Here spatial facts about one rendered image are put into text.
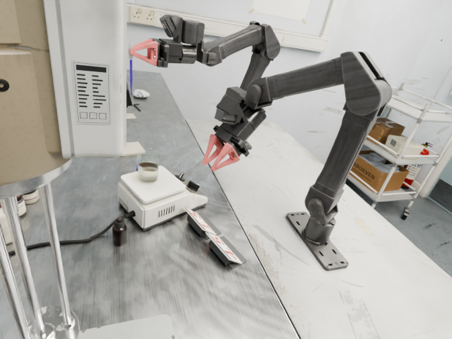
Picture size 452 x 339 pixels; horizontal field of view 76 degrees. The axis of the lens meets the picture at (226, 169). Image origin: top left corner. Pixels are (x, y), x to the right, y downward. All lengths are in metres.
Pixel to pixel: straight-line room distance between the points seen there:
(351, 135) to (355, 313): 0.36
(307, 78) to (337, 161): 0.19
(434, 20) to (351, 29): 0.82
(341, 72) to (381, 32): 2.24
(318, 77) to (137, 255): 0.54
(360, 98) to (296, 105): 1.98
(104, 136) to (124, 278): 0.48
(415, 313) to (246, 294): 0.37
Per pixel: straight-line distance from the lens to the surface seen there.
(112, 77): 0.17
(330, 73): 0.66
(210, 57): 1.00
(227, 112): 0.68
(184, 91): 2.18
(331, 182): 0.70
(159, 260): 0.66
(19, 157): 0.19
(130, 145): 1.07
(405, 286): 0.84
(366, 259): 0.85
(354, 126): 0.65
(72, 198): 0.84
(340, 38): 2.63
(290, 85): 0.70
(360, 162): 2.88
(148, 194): 0.69
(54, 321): 0.40
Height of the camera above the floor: 1.40
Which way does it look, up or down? 30 degrees down
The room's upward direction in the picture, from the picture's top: 12 degrees clockwise
